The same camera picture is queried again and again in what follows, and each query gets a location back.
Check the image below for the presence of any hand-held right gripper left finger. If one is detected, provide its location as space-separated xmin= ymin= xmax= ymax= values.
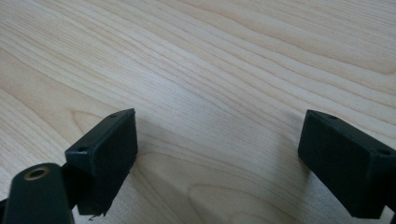
xmin=64 ymin=107 xmax=139 ymax=217

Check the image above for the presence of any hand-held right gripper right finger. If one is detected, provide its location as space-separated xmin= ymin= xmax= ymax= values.
xmin=297 ymin=108 xmax=396 ymax=219

